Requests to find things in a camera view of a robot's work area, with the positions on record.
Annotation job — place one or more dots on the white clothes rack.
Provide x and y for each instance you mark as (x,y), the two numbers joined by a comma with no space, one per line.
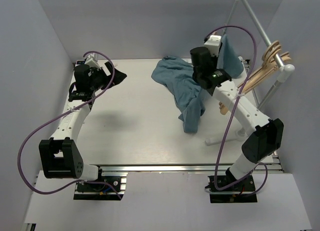
(214,42)

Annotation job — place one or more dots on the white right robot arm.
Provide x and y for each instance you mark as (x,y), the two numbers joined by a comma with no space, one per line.
(264,134)

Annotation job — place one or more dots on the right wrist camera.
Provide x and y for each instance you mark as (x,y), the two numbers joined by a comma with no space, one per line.
(210,82)

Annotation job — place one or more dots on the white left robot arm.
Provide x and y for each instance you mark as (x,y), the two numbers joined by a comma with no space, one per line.
(59,154)

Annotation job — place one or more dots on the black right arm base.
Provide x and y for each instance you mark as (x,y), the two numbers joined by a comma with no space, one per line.
(237,194)

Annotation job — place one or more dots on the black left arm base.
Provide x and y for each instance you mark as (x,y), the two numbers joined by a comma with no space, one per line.
(110,186)

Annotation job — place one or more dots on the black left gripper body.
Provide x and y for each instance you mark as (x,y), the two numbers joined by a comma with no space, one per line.
(100,79)

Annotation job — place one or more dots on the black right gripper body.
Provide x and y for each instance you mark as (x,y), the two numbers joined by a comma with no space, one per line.
(214,59)

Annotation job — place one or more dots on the blue t shirt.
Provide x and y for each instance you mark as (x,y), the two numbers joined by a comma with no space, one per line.
(176,75)

